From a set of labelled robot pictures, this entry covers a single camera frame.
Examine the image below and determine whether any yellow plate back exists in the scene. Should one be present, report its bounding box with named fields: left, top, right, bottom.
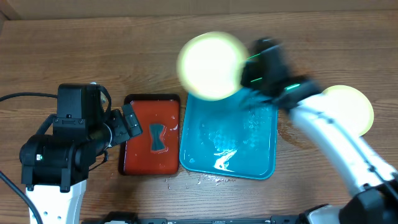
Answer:
left=176, top=32, right=249, bottom=101

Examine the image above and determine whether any yellow plate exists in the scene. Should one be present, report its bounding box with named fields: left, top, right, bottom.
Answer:
left=176, top=32, right=249, bottom=101
left=323, top=85, right=374, bottom=136

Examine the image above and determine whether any yellow plate front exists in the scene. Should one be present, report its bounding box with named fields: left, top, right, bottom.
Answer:
left=323, top=85, right=374, bottom=136

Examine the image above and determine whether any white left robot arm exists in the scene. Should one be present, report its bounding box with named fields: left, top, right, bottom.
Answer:
left=19, top=104, right=142, bottom=223

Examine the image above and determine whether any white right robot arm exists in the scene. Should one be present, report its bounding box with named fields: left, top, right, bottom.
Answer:
left=241, top=38, right=397, bottom=223

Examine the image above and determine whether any black tray with red water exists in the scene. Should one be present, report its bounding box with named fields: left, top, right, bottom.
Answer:
left=119, top=94, right=180, bottom=175

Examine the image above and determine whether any blue plastic serving tray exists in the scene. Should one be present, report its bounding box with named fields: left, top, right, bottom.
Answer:
left=179, top=88, right=278, bottom=180

